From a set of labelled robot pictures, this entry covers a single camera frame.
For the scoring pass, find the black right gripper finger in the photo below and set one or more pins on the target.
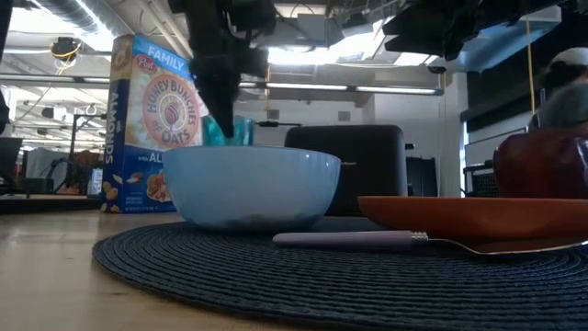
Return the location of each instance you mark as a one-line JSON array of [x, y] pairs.
[[418, 25], [422, 44]]

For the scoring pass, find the dark neighbouring table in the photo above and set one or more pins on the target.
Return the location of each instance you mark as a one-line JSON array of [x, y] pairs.
[[46, 204]]

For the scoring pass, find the dark round woven placemat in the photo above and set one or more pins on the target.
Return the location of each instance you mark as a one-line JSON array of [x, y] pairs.
[[321, 285]]

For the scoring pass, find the light blue bowl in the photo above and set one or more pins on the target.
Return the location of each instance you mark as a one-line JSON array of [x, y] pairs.
[[248, 188]]

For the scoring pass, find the blue yellow cereal box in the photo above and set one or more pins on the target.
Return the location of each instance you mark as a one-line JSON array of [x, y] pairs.
[[138, 138]]

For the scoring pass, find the person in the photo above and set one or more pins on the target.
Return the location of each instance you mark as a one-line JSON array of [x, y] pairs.
[[565, 106]]

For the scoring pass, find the long ceiling light strip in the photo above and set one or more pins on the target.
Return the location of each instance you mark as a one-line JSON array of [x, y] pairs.
[[321, 86]]

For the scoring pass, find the dark red apple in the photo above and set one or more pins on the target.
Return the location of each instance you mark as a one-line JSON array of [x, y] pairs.
[[537, 165]]

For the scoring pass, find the green glass tumbler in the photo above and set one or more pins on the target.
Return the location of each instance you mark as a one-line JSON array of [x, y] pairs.
[[243, 131]]

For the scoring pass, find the grey ceiling duct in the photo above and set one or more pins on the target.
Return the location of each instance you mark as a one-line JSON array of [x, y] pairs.
[[69, 11]]

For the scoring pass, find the black ceiling mounted device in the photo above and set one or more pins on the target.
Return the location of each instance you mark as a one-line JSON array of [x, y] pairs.
[[64, 48]]

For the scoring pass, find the small ceiling security camera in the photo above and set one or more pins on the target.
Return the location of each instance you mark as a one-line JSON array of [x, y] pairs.
[[436, 69]]

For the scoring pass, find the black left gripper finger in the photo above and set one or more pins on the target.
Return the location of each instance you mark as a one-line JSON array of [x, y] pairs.
[[220, 92]]

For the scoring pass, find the orange plate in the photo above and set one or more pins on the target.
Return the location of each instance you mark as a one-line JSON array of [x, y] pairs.
[[459, 216]]

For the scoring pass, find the black silver toaster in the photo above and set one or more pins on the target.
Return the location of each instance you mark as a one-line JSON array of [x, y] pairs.
[[367, 165]]

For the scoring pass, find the black mesh basket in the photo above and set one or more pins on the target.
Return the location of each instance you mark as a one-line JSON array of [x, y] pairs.
[[484, 184]]

